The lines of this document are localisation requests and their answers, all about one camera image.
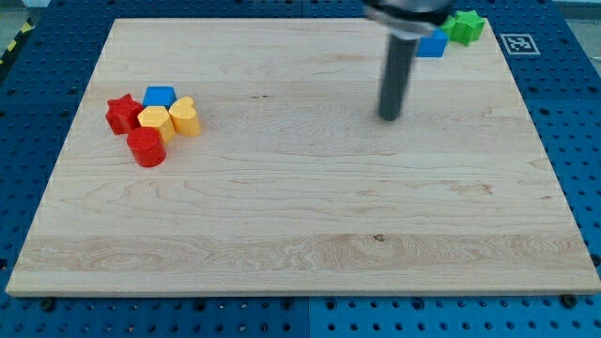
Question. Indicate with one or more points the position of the wooden board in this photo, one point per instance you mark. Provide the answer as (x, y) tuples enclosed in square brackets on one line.
[(295, 186)]

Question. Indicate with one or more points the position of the robot arm flange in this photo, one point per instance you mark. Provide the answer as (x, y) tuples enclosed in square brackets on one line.
[(408, 19)]

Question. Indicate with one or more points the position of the green star block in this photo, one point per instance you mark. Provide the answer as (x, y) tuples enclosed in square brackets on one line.
[(468, 27)]

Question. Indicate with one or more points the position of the white fiducial marker tag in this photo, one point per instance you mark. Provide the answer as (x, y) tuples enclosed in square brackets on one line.
[(519, 44)]

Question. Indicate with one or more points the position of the red cylinder block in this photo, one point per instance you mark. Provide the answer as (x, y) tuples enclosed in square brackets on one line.
[(146, 146)]

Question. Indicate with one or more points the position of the yellow hexagon block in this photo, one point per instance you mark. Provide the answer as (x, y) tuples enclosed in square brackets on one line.
[(158, 118)]

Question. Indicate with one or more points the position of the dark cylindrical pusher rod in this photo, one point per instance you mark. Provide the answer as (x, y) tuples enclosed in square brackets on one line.
[(397, 67)]

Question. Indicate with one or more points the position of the yellow black hazard tape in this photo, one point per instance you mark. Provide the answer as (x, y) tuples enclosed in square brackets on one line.
[(16, 45)]

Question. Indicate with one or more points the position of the red star block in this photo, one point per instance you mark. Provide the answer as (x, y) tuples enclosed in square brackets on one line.
[(122, 114)]

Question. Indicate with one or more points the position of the green block behind arm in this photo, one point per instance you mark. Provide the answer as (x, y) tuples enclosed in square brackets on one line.
[(448, 27)]

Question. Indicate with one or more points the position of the blue cube block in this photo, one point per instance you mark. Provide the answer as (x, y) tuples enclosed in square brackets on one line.
[(433, 46)]

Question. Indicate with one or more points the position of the yellow heart block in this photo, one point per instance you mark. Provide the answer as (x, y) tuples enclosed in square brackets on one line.
[(185, 117)]

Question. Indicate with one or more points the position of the blue pentagon block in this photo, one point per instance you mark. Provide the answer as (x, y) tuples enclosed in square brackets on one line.
[(164, 96)]

